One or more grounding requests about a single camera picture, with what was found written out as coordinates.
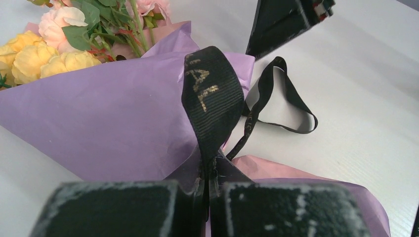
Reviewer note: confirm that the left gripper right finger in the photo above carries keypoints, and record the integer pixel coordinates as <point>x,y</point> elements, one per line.
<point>222,175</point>

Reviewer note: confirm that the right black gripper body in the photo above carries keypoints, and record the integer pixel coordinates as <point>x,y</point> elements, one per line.
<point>277,22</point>

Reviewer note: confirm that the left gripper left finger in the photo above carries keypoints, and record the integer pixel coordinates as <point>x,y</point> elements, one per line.
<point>189,205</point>

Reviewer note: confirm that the fake flower bouquet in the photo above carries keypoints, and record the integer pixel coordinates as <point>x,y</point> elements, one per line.
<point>78,34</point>

